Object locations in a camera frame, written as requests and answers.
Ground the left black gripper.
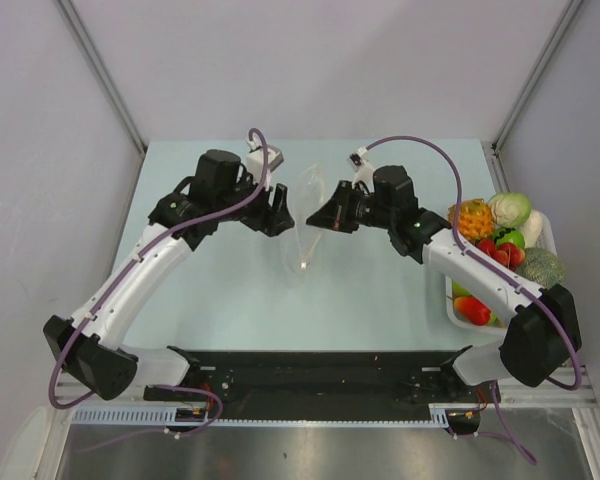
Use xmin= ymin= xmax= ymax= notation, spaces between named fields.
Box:
xmin=214 ymin=168 xmax=293 ymax=237

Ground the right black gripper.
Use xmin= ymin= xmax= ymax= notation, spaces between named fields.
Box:
xmin=307 ymin=181 xmax=395 ymax=234

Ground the clear zip top bag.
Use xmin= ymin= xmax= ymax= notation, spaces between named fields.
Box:
xmin=283 ymin=162 xmax=329 ymax=286

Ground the orange toy pineapple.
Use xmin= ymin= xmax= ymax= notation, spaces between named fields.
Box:
xmin=458 ymin=198 xmax=495 ymax=244

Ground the green toy apple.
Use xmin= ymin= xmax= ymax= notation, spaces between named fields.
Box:
xmin=451 ymin=281 xmax=472 ymax=297

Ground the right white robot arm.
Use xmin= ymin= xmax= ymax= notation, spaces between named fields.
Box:
xmin=306 ymin=166 xmax=582 ymax=401

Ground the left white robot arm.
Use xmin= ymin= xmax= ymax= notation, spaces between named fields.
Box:
xmin=43 ymin=144 xmax=295 ymax=400

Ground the red orange toy mango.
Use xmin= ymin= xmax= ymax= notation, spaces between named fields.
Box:
xmin=453 ymin=296 xmax=492 ymax=326

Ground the green toy cabbage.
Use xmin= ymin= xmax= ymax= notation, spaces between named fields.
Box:
xmin=487 ymin=192 xmax=532 ymax=228

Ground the green toy bell pepper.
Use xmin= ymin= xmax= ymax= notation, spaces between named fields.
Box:
xmin=493 ymin=227 xmax=525 ymax=249

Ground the white toy radish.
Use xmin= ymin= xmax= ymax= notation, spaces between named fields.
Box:
xmin=518 ymin=210 xmax=544 ymax=248

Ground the white plastic fruit basket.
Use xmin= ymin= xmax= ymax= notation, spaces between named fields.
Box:
xmin=446 ymin=212 xmax=556 ymax=339

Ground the green toy melon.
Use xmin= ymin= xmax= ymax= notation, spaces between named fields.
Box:
xmin=516 ymin=247 xmax=566 ymax=289

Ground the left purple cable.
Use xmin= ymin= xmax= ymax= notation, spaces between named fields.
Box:
xmin=47 ymin=127 xmax=274 ymax=451

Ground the purple cable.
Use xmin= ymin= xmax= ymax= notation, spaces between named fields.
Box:
xmin=364 ymin=134 xmax=584 ymax=466
xmin=47 ymin=127 xmax=274 ymax=451

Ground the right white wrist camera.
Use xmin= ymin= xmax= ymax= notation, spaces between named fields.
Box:
xmin=349 ymin=146 xmax=375 ymax=187

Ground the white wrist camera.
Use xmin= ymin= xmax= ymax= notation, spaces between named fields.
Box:
xmin=244 ymin=140 xmax=284 ymax=189
xmin=349 ymin=146 xmax=375 ymax=187

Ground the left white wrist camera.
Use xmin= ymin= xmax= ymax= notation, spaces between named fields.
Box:
xmin=244 ymin=140 xmax=284 ymax=189

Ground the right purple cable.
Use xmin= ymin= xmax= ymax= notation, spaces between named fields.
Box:
xmin=364 ymin=134 xmax=584 ymax=466

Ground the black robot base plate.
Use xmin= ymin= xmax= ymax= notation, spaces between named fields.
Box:
xmin=143 ymin=350 xmax=490 ymax=422

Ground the white slotted cable duct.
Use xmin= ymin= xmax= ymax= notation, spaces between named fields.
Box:
xmin=72 ymin=406 xmax=449 ymax=429

